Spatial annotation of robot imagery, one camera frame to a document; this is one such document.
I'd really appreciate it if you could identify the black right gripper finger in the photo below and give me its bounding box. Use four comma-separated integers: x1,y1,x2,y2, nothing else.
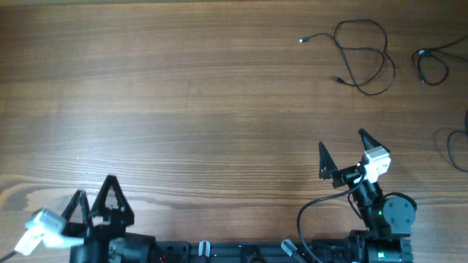
318,141,338,180
358,129,390,152

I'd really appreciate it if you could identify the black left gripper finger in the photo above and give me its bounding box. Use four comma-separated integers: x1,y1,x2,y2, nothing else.
60,189,91,227
91,175,135,226

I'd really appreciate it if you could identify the separated black cable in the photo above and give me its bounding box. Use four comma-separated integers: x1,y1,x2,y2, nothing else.
446,109,468,173

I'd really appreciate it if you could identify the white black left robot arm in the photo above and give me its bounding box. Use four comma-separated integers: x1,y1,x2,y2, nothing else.
61,175,166,263

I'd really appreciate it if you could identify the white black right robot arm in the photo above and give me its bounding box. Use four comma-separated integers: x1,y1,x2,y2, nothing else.
311,129,417,263

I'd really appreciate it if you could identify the black right camera cable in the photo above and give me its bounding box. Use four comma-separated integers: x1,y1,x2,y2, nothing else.
296,171,366,263

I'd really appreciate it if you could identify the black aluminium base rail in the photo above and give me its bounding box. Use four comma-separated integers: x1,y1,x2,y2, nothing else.
157,240,367,263

